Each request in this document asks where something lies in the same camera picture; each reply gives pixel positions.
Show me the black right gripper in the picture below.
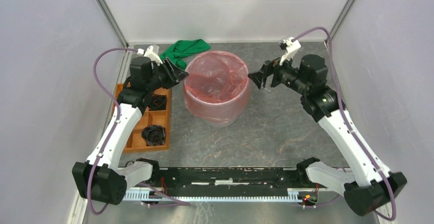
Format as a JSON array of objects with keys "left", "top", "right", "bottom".
[{"left": 247, "top": 51, "right": 310, "bottom": 96}]

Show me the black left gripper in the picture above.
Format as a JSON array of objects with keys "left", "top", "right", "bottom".
[{"left": 146, "top": 57, "right": 189, "bottom": 92}]

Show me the grey plastic trash bin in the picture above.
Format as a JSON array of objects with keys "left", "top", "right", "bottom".
[{"left": 183, "top": 50, "right": 252, "bottom": 128}]

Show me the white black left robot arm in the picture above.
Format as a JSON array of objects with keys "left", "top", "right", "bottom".
[{"left": 72, "top": 57, "right": 189, "bottom": 205}]

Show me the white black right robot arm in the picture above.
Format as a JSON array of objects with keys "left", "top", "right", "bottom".
[{"left": 248, "top": 54, "right": 407, "bottom": 216}]

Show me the black trash bag roll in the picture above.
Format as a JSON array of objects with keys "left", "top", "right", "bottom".
[{"left": 148, "top": 94, "right": 167, "bottom": 111}]

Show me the green crumpled cloth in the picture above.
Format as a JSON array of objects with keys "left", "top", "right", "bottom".
[{"left": 159, "top": 39, "right": 211, "bottom": 70}]

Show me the black bag roll front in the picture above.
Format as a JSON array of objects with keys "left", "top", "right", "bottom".
[{"left": 141, "top": 125, "right": 166, "bottom": 146}]

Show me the orange compartment tray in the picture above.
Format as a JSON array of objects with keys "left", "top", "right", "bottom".
[{"left": 123, "top": 88, "right": 171, "bottom": 153}]

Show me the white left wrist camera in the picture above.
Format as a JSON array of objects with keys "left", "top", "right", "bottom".
[{"left": 137, "top": 44, "right": 163, "bottom": 66}]

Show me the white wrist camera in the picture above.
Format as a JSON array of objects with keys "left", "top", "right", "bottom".
[
  {"left": 137, "top": 44, "right": 163, "bottom": 66},
  {"left": 279, "top": 37, "right": 301, "bottom": 66}
]

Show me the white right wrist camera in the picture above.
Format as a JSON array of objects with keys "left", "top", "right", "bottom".
[{"left": 279, "top": 37, "right": 301, "bottom": 66}]

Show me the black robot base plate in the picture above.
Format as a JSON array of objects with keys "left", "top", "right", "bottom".
[{"left": 145, "top": 167, "right": 317, "bottom": 197}]

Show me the aluminium corner post right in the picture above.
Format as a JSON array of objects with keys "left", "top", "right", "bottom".
[{"left": 330, "top": 0, "right": 356, "bottom": 39}]

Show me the aluminium corner post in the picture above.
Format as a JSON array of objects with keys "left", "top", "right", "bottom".
[
  {"left": 330, "top": 0, "right": 356, "bottom": 39},
  {"left": 95, "top": 0, "right": 129, "bottom": 47}
]

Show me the aluminium corner post left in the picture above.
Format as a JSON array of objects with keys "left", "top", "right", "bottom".
[{"left": 95, "top": 0, "right": 129, "bottom": 47}]

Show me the aluminium frame rail front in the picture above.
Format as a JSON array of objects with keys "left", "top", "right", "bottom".
[{"left": 69, "top": 167, "right": 382, "bottom": 216}]

